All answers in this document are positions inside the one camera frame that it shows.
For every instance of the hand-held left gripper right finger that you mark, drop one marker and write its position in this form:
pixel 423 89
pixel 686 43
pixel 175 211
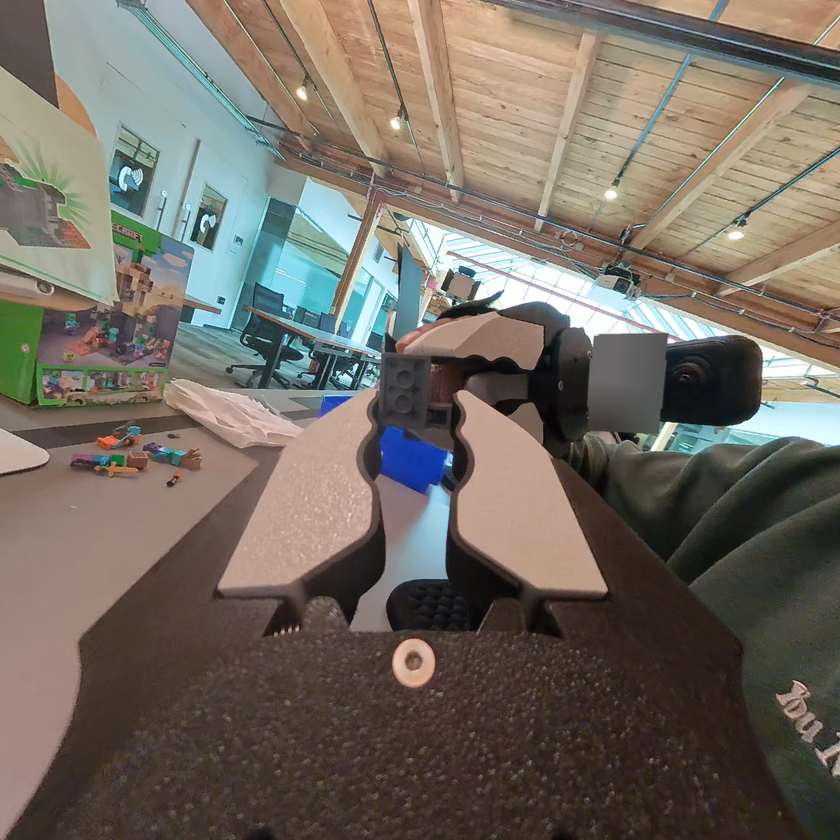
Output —
pixel 525 512

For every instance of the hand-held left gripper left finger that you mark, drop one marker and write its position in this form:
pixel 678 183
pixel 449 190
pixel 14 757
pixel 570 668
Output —
pixel 308 512

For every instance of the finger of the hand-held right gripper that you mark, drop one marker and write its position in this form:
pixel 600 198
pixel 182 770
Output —
pixel 518 407
pixel 485 338

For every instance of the grey green brick wall piece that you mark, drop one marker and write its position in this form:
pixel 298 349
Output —
pixel 403 387

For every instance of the person's right forearm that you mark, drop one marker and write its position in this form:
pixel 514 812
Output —
pixel 630 479

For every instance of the person's right hand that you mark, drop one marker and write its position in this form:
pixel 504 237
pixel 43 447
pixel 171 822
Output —
pixel 413 338

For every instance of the blue plastic bin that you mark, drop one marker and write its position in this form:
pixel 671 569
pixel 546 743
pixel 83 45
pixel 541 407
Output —
pixel 410 459
pixel 341 405

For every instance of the ceiling projector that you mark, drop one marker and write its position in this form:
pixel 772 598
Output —
pixel 620 281

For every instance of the crumpled white paper bag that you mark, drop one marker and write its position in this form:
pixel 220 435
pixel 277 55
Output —
pixel 229 413

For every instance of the black mesh office chair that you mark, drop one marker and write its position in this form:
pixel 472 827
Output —
pixel 433 607

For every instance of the long wooden office table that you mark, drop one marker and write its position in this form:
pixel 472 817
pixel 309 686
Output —
pixel 315 336

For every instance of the pile of small brick figures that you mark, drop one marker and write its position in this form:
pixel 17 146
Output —
pixel 131 456

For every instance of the ceiling spotlight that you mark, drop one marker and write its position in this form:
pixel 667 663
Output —
pixel 736 231
pixel 610 191
pixel 302 90
pixel 396 121

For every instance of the toy brick set box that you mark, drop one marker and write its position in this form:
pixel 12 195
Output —
pixel 111 328

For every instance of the white book stand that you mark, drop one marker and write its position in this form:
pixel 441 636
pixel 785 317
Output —
pixel 19 453

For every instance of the open instruction booklet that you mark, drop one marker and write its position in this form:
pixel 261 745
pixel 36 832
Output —
pixel 59 197

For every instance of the wall screen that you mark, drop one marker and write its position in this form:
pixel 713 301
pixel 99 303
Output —
pixel 134 174
pixel 211 220

